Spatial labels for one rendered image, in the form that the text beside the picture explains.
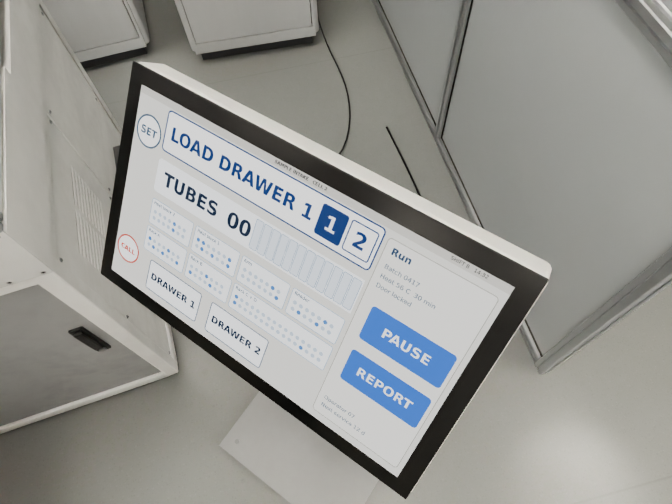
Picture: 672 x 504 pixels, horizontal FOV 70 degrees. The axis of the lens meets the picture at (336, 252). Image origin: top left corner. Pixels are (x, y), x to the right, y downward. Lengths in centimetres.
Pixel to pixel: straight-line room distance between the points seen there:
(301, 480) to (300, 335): 102
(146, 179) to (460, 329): 42
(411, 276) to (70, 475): 148
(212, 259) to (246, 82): 186
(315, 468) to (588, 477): 80
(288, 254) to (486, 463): 121
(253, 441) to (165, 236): 103
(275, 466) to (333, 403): 99
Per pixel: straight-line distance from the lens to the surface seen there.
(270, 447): 158
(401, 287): 49
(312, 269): 53
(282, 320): 57
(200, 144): 59
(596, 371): 181
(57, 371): 150
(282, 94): 233
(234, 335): 63
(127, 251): 72
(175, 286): 67
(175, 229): 64
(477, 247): 45
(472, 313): 48
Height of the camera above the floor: 158
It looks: 61 degrees down
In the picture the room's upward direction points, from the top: 5 degrees counter-clockwise
